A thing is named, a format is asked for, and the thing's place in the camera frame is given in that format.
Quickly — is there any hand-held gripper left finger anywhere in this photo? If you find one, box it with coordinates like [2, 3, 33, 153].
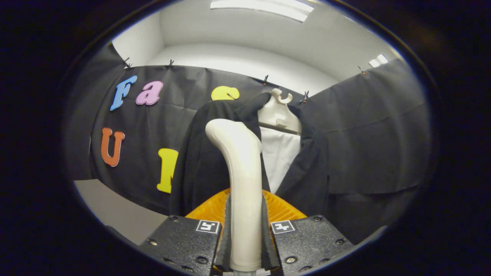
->
[138, 188, 232, 276]

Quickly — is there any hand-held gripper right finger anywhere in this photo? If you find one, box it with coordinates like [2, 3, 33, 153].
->
[262, 189, 355, 276]

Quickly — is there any white garment steamer head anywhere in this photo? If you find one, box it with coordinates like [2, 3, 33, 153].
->
[205, 118, 263, 273]

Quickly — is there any black suit jacket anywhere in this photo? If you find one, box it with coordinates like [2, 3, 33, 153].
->
[169, 92, 330, 217]

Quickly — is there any white mannequin torso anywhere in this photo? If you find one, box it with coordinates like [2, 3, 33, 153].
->
[257, 88, 303, 194]

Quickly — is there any grey cabinet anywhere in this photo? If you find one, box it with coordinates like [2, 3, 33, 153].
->
[73, 179, 171, 246]

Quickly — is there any row of small backdrop clips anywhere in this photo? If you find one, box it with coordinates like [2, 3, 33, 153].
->
[122, 57, 367, 105]

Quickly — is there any black backdrop cloth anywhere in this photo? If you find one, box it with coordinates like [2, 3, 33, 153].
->
[63, 42, 432, 246]

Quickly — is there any small ceiling light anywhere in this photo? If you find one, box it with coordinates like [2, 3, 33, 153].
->
[368, 54, 389, 68]

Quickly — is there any long ceiling light panel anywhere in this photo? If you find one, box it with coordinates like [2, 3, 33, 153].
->
[210, 0, 314, 23]

